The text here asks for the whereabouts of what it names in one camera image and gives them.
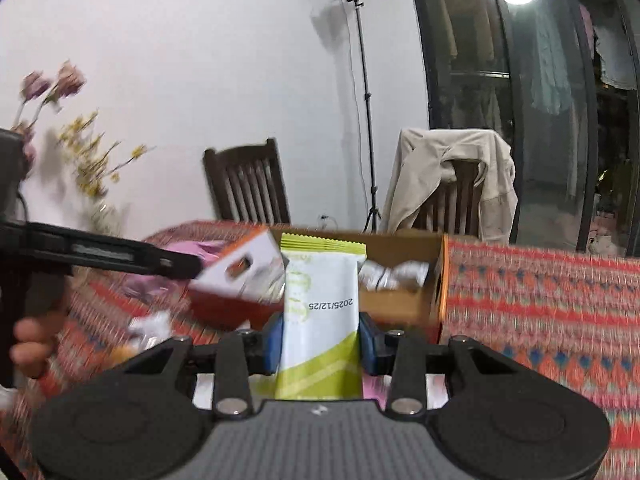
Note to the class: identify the green white protein bar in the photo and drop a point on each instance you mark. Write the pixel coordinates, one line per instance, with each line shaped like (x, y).
(320, 357)

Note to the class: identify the person's left hand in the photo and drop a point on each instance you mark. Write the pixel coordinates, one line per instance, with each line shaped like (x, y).
(36, 340)

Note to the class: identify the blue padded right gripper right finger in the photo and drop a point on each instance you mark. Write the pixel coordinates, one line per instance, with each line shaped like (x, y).
(367, 335)

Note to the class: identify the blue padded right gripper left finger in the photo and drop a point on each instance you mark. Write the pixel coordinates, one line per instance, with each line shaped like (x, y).
(272, 342)

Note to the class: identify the beige jacket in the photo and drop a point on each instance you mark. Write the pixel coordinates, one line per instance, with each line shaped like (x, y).
(425, 158)

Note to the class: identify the dark wooden chair left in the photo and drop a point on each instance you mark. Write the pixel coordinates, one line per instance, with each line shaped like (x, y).
(246, 183)

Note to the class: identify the black light stand tripod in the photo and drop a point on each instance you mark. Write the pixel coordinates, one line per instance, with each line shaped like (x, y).
(373, 215)

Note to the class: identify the wooden chair with jacket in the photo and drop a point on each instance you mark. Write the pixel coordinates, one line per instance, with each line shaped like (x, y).
(454, 207)

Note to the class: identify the yellow and pink flowers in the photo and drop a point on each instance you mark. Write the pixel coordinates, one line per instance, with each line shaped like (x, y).
(81, 147)

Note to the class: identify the glass sliding door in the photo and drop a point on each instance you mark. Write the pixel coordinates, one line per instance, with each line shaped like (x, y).
(559, 81)

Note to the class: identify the orange cardboard snack box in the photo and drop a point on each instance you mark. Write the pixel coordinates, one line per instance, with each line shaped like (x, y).
(243, 278)

